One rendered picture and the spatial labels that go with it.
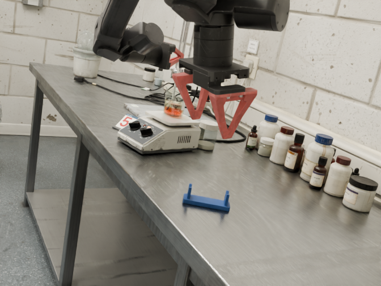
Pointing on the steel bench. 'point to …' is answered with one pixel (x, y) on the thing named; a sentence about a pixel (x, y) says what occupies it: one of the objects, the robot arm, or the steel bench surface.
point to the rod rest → (207, 201)
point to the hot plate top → (172, 119)
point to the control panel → (140, 131)
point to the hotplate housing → (165, 138)
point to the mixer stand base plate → (137, 109)
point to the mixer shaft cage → (183, 45)
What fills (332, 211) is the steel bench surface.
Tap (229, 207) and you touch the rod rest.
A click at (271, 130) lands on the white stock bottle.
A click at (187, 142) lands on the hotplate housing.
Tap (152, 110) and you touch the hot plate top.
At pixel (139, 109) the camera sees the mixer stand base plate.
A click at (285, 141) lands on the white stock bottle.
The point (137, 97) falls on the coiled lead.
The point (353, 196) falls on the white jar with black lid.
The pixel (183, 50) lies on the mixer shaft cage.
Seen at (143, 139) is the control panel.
